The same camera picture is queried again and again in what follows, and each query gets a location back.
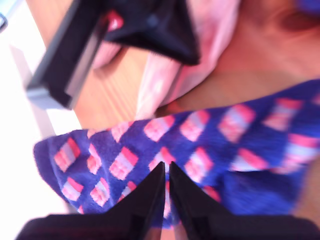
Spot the plain pink ribbed sock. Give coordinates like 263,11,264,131
92,0,243,121

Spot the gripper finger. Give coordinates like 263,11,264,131
102,0,201,67
169,161,234,240
106,161,167,240

